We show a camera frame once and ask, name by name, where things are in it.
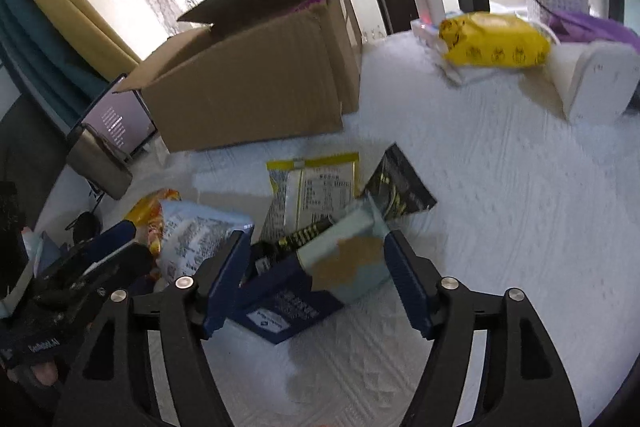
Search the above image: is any white blue printed snack bag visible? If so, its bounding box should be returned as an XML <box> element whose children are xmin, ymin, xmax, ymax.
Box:
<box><xmin>157</xmin><ymin>199</ymin><xmax>254</xmax><ymax>284</ymax></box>

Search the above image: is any white tissue roll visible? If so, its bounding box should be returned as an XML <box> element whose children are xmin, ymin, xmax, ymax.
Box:
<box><xmin>546</xmin><ymin>41</ymin><xmax>639</xmax><ymax>126</ymax></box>

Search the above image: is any yellow clear snack bag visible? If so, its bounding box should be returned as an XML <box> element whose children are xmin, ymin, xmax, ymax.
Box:
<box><xmin>260</xmin><ymin>152</ymin><xmax>360</xmax><ymax>242</ymax></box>

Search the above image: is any left hand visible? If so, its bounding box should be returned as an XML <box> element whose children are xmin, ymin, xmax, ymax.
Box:
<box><xmin>8</xmin><ymin>362</ymin><xmax>58</xmax><ymax>390</ymax></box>

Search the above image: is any yellow wet wipes pack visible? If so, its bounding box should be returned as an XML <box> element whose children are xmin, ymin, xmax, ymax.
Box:
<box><xmin>438</xmin><ymin>12</ymin><xmax>551</xmax><ymax>68</ymax></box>

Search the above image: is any yellow curtain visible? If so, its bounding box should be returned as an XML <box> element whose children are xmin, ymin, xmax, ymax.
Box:
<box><xmin>32</xmin><ymin>0</ymin><xmax>140</xmax><ymax>79</ymax></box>

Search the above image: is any dark blue snack bag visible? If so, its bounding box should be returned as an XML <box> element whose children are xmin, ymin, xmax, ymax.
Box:
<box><xmin>230</xmin><ymin>218</ymin><xmax>345</xmax><ymax>345</ymax></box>

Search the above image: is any brown cardboard box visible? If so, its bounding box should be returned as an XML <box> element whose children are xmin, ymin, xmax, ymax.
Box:
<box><xmin>117</xmin><ymin>0</ymin><xmax>362</xmax><ymax>152</ymax></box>

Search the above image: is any orange snack bag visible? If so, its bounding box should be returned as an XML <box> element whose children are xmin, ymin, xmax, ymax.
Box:
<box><xmin>124</xmin><ymin>188</ymin><xmax>181</xmax><ymax>258</ymax></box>

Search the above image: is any purple cloth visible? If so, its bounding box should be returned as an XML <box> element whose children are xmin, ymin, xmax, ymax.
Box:
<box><xmin>547</xmin><ymin>12</ymin><xmax>640</xmax><ymax>53</ymax></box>

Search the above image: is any black yellow snack bag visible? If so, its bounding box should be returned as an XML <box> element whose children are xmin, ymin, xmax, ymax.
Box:
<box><xmin>362</xmin><ymin>144</ymin><xmax>437</xmax><ymax>221</ymax></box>

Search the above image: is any teal curtain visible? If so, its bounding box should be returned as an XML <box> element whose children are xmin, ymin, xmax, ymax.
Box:
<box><xmin>1</xmin><ymin>0</ymin><xmax>107</xmax><ymax>129</ymax></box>

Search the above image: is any white charger plug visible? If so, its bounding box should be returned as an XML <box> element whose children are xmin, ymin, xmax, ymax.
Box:
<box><xmin>414</xmin><ymin>0</ymin><xmax>446</xmax><ymax>26</ymax></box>

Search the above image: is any light blue cracker snack bag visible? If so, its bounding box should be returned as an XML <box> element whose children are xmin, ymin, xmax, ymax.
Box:
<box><xmin>296</xmin><ymin>196</ymin><xmax>390</xmax><ymax>305</ymax></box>

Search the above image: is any tablet with dark screen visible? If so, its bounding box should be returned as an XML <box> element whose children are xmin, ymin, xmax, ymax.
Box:
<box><xmin>67</xmin><ymin>74</ymin><xmax>157</xmax><ymax>156</ymax></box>

